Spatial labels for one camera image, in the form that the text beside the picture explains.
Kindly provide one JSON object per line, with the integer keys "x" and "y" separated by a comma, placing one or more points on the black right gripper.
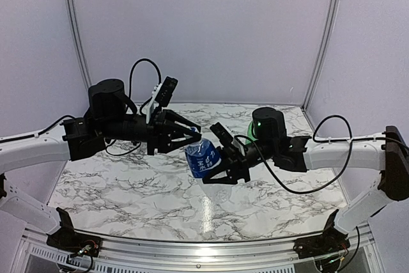
{"x": 237, "y": 166}

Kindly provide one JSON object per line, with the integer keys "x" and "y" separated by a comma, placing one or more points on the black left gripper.
{"x": 160, "y": 132}

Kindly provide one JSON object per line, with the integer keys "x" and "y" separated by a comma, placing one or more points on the clear bottle blue label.
{"x": 202, "y": 157}

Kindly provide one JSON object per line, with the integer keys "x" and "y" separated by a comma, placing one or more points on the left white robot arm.
{"x": 66, "y": 139}

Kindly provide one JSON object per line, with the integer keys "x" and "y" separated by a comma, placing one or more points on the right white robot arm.
{"x": 385, "y": 152}

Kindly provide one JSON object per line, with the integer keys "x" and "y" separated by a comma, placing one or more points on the green plastic bottle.
{"x": 250, "y": 131}

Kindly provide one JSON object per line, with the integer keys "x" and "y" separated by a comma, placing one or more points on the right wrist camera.
{"x": 241, "y": 147}

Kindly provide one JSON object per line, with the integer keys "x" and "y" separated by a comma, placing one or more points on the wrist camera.
{"x": 161, "y": 95}
{"x": 241, "y": 147}

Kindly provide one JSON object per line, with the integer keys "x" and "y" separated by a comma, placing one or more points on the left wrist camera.
{"x": 161, "y": 95}

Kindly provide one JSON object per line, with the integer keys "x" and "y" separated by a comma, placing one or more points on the aluminium front rail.
{"x": 121, "y": 254}

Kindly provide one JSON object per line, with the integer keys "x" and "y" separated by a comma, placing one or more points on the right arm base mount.
{"x": 328, "y": 241}

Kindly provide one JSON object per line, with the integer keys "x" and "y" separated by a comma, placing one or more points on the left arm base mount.
{"x": 67, "y": 239}

